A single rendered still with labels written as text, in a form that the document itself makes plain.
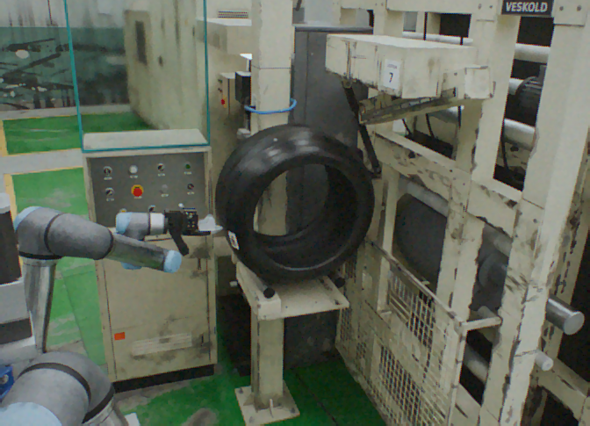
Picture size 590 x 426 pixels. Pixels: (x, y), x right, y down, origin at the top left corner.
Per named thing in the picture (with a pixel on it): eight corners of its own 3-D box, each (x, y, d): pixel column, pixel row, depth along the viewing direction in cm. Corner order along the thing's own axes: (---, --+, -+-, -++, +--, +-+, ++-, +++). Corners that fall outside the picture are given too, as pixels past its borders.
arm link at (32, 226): (24, 414, 140) (50, 213, 136) (-15, 396, 146) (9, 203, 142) (60, 398, 151) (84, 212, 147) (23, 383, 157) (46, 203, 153)
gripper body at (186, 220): (200, 215, 181) (164, 214, 177) (198, 237, 184) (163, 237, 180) (197, 207, 188) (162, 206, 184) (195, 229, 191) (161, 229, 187)
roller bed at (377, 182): (331, 227, 249) (334, 167, 238) (359, 225, 253) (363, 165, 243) (348, 245, 231) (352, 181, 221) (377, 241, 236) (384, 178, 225)
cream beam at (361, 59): (322, 73, 206) (325, 34, 201) (380, 73, 214) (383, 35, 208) (399, 99, 152) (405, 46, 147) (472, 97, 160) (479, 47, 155)
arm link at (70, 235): (88, 216, 134) (187, 248, 178) (55, 208, 138) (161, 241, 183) (73, 260, 132) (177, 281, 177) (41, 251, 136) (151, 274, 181)
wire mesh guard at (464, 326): (334, 345, 262) (343, 216, 237) (338, 345, 262) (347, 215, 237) (435, 496, 182) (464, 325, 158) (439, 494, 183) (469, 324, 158)
